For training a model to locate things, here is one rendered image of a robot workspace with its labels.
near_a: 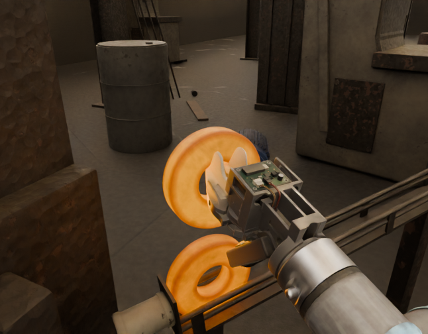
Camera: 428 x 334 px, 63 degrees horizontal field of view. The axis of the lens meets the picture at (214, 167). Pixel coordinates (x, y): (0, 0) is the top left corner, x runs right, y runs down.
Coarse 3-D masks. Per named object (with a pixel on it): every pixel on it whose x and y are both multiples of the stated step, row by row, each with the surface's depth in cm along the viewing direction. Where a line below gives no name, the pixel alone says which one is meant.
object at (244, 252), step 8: (256, 240) 41; (264, 240) 40; (240, 248) 45; (248, 248) 43; (256, 248) 41; (264, 248) 39; (232, 256) 47; (240, 256) 45; (248, 256) 43; (256, 256) 41; (264, 256) 39; (232, 264) 48; (240, 264) 46; (248, 264) 47
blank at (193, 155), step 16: (208, 128) 51; (224, 128) 52; (192, 144) 48; (208, 144) 49; (224, 144) 50; (240, 144) 51; (176, 160) 48; (192, 160) 48; (208, 160) 50; (224, 160) 51; (256, 160) 54; (176, 176) 48; (192, 176) 49; (176, 192) 49; (192, 192) 50; (176, 208) 50; (192, 208) 51; (208, 208) 53; (192, 224) 52; (208, 224) 54
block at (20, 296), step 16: (0, 288) 47; (16, 288) 47; (32, 288) 47; (0, 304) 44; (16, 304) 44; (32, 304) 44; (48, 304) 46; (0, 320) 42; (16, 320) 42; (32, 320) 44; (48, 320) 47
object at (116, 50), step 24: (120, 48) 264; (144, 48) 268; (120, 72) 272; (144, 72) 274; (168, 72) 299; (120, 96) 280; (144, 96) 281; (168, 96) 303; (120, 120) 288; (144, 120) 288; (168, 120) 308; (120, 144) 299; (144, 144) 297; (168, 144) 315
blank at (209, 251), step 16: (208, 240) 59; (224, 240) 60; (192, 256) 57; (208, 256) 58; (224, 256) 60; (176, 272) 57; (192, 272) 57; (224, 272) 64; (240, 272) 63; (176, 288) 57; (192, 288) 59; (208, 288) 64; (224, 288) 63; (192, 304) 60
